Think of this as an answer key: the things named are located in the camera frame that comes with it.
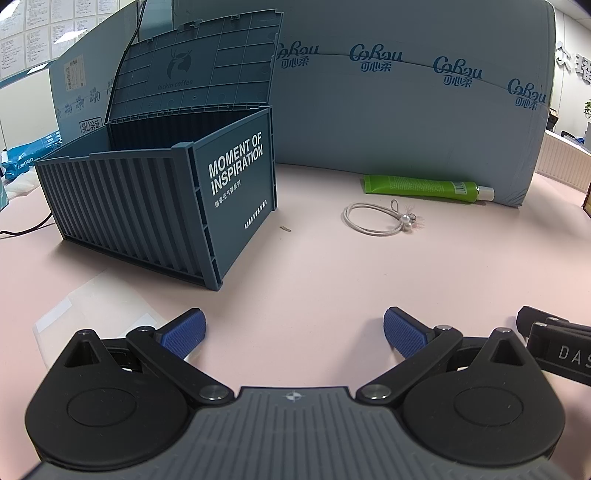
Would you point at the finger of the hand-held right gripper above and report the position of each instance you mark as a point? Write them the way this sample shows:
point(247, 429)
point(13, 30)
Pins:
point(558, 353)

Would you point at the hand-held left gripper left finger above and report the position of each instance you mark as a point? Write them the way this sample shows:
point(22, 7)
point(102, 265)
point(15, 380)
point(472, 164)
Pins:
point(184, 330)

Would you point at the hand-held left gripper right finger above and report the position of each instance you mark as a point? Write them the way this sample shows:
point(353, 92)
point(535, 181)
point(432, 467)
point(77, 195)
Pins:
point(406, 332)

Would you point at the blue ribbed container box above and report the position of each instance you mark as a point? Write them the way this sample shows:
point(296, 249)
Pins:
point(138, 207)

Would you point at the clear plastic sheet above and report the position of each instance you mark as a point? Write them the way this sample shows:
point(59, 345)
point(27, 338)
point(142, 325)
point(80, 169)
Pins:
point(92, 314)

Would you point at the green tube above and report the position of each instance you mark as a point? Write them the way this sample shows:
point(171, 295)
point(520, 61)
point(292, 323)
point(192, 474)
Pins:
point(415, 187)

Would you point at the white plastic bag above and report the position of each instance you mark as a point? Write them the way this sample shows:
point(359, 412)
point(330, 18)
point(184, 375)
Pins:
point(21, 187)

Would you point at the large light blue carton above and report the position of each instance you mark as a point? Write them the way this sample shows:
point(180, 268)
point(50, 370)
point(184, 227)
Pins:
point(369, 115)

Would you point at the blue plastic bag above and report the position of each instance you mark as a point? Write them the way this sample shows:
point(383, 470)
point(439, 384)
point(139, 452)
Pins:
point(27, 154)

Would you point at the green plant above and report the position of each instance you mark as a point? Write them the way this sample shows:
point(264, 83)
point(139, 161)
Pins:
point(587, 110)

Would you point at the white wall notices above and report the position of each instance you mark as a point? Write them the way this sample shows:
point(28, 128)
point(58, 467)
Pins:
point(27, 37)

